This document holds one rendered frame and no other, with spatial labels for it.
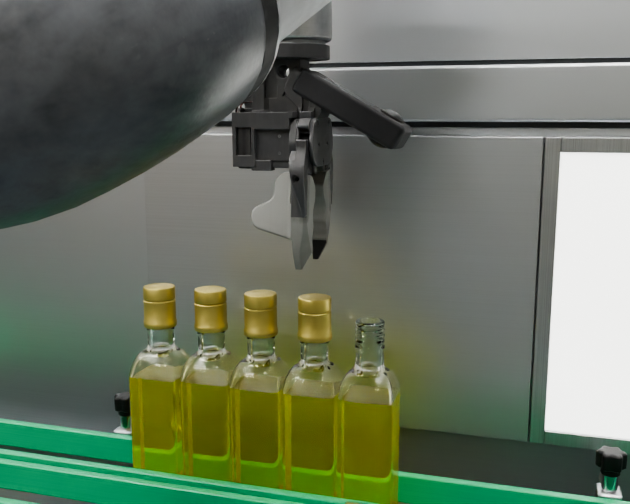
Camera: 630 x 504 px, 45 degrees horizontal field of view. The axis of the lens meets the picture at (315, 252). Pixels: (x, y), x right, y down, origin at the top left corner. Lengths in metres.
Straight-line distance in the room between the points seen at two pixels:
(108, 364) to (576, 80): 0.69
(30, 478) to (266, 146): 0.45
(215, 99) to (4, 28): 0.08
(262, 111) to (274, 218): 0.10
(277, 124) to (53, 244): 0.46
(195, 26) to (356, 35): 0.62
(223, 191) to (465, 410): 0.38
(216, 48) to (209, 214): 0.65
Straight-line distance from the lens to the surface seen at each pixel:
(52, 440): 1.01
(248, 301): 0.78
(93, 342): 1.08
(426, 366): 0.89
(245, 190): 0.90
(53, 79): 0.26
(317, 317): 0.76
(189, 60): 0.28
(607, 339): 0.88
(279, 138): 0.73
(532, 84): 0.85
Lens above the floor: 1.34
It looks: 10 degrees down
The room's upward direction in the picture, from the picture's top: straight up
